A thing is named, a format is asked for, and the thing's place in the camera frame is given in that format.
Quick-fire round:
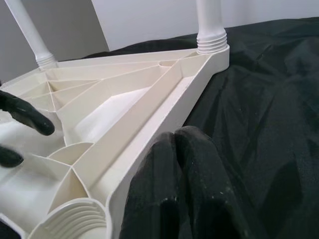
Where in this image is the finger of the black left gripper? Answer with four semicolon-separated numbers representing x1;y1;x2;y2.
0;89;55;136
0;145;25;168

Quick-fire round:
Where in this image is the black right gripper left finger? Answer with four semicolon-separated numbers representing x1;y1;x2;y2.
119;131;200;239

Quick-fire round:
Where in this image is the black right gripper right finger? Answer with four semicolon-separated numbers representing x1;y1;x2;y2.
175;125;258;239

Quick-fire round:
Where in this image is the white plastic table leg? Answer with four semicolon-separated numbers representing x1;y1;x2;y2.
4;0;58;69
195;0;229;54

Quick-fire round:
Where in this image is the white plastic table top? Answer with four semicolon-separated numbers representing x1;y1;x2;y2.
0;47;230;239

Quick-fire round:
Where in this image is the black cloth cover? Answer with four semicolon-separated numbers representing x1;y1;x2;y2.
82;17;319;239

